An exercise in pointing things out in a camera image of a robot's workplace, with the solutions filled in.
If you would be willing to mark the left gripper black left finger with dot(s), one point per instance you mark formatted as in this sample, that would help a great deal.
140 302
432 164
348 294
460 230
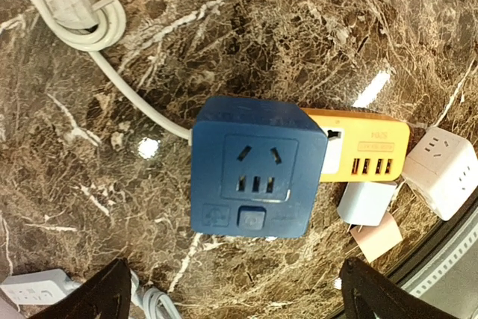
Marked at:
105 295

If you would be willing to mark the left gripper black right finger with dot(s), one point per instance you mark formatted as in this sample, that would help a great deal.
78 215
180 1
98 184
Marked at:
369 294

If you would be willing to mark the light blue charger plug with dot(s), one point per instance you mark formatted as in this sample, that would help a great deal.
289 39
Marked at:
365 203

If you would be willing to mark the orange power strip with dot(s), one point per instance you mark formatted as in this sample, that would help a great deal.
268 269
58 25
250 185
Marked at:
362 147

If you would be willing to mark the white cube socket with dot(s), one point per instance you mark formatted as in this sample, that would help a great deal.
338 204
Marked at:
442 169

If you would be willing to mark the dark blue cube socket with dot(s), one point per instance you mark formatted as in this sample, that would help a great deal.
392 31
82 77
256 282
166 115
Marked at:
255 168

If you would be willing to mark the pink charger plug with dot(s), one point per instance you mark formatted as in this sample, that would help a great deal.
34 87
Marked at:
375 241

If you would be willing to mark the grey-blue power strip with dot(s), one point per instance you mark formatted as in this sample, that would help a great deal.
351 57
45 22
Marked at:
41 288

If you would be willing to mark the black front table rail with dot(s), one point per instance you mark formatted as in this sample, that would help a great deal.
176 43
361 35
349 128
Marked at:
440 234

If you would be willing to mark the light blue slotted cable duct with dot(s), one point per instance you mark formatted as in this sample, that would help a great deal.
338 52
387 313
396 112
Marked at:
444 260

